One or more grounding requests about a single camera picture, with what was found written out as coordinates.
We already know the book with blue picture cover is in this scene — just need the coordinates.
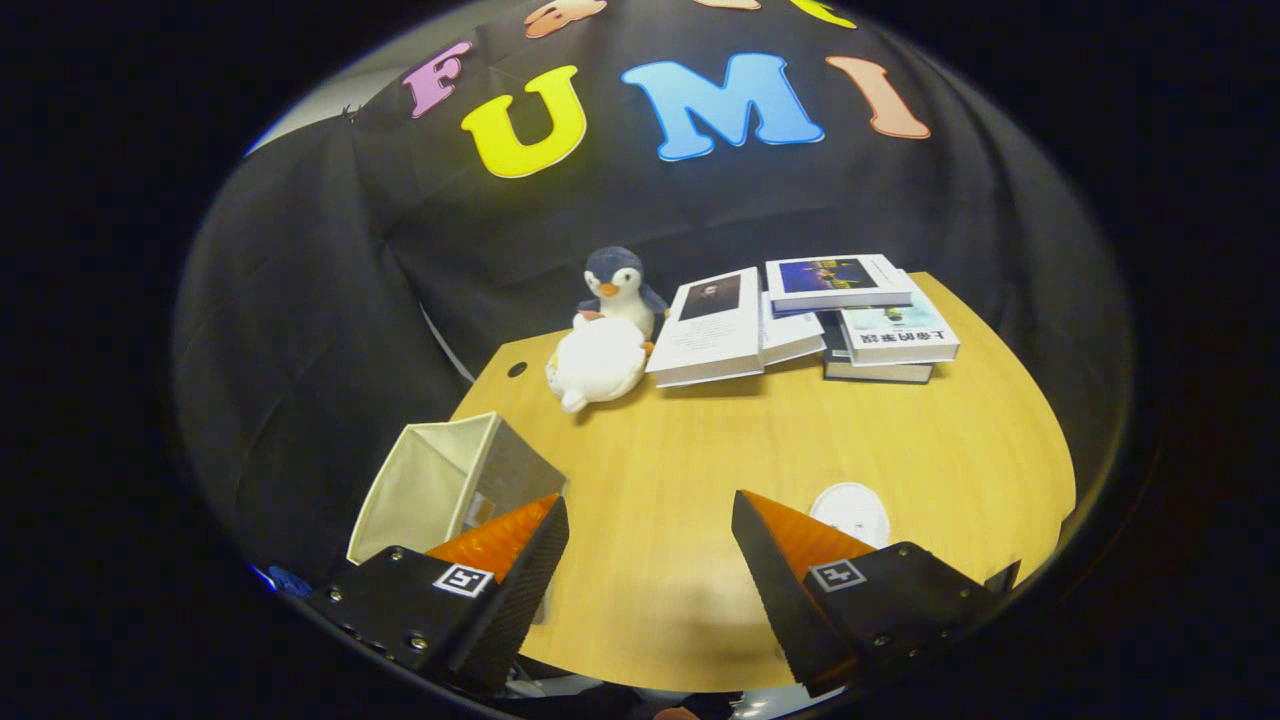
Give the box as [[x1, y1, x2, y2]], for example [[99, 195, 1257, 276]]
[[764, 253, 915, 314]]

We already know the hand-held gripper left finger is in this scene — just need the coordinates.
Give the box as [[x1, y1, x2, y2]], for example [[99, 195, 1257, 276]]
[[303, 492, 572, 698]]

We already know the white canvas shoe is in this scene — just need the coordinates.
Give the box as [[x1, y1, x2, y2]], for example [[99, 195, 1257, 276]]
[[807, 481, 892, 552]]

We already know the book with pale green cover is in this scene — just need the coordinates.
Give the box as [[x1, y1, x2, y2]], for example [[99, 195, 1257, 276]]
[[839, 270, 962, 367]]

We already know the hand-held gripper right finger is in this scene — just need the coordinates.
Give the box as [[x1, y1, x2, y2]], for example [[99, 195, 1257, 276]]
[[729, 489, 1008, 700]]

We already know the grey penguin plush toy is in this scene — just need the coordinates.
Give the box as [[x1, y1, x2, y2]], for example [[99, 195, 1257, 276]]
[[576, 245, 670, 343]]

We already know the dark grey book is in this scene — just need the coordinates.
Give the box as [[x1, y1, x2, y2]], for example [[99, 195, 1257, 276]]
[[821, 312, 935, 386]]

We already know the grey fabric storage box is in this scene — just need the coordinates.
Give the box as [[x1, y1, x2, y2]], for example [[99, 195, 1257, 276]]
[[346, 411, 569, 627]]

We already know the black backdrop cloth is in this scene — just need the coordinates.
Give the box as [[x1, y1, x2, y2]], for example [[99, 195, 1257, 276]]
[[172, 0, 1137, 593]]

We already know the white round plush toy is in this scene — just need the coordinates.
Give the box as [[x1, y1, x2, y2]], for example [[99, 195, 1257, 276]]
[[544, 311, 652, 414]]

